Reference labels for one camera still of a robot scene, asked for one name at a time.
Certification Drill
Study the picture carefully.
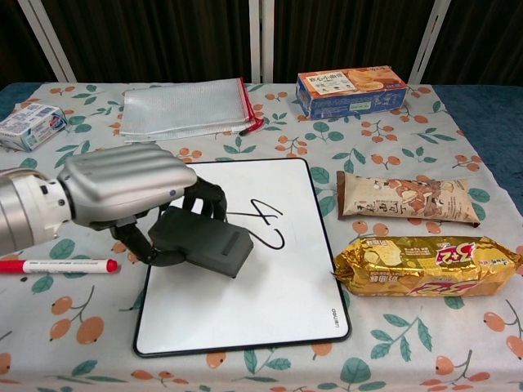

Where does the brown snack packet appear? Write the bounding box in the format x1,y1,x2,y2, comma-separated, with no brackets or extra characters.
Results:
335,170,482,229

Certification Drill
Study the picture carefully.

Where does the floral tablecloth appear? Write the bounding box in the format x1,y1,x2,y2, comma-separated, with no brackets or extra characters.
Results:
0,81,523,392

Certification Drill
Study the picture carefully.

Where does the grey board eraser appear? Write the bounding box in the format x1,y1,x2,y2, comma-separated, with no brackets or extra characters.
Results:
147,206,255,279

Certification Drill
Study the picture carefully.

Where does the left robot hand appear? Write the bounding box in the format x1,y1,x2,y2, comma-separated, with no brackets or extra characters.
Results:
56,143,230,269

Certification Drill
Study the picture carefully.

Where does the orange blue biscuit box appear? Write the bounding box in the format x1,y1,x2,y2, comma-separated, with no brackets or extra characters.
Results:
295,67,409,121

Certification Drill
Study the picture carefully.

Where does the white whiteboard black frame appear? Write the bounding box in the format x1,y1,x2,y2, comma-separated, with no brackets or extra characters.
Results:
132,158,352,359

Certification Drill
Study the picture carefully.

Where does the gold foil biscuit packet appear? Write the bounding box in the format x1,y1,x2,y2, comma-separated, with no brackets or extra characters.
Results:
333,235,523,298

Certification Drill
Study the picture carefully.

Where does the clear zip pouch red zipper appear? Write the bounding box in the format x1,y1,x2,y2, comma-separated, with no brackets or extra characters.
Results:
119,77,265,144

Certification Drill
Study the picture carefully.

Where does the black curtain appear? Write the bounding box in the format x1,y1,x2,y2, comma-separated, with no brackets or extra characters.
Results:
0,0,523,87

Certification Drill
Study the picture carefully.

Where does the red white marker pen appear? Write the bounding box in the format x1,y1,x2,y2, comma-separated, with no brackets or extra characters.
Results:
0,257,121,274

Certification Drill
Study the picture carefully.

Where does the white frame post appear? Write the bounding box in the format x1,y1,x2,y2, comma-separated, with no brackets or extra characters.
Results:
18,0,77,83
249,0,275,83
411,0,453,86

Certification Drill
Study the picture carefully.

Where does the small white milk carton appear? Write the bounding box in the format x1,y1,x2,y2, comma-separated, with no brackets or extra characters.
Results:
0,102,69,153

